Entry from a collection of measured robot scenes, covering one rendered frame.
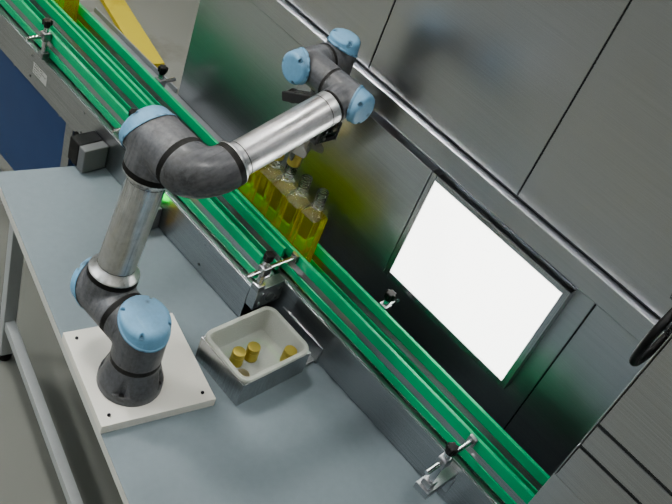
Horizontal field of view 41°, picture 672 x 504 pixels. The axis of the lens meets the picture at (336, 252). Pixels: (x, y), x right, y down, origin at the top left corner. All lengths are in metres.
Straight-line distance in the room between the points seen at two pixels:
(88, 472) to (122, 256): 1.11
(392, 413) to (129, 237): 0.77
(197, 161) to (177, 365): 0.64
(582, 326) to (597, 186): 0.32
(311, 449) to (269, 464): 0.12
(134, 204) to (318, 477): 0.76
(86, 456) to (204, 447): 0.90
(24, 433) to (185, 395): 0.94
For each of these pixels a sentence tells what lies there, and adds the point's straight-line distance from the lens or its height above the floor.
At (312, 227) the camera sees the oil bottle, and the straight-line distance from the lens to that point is 2.23.
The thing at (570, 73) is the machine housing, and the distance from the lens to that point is 1.89.
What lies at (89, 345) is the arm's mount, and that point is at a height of 0.78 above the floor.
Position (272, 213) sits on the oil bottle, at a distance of 2.32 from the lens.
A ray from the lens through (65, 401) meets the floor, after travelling 3.04.
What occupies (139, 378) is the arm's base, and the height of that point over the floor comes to 0.86.
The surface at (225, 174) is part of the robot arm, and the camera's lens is 1.72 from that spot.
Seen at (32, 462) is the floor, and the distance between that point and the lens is 2.91.
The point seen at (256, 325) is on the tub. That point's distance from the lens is 2.30.
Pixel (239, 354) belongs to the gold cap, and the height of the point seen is 0.81.
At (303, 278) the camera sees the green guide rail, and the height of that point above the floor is 0.91.
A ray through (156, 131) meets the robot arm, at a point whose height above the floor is 1.41.
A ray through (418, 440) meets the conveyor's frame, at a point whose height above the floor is 0.84.
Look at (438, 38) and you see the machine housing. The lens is 2.07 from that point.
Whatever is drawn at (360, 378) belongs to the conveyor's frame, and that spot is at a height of 0.84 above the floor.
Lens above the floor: 2.44
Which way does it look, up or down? 40 degrees down
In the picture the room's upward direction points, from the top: 23 degrees clockwise
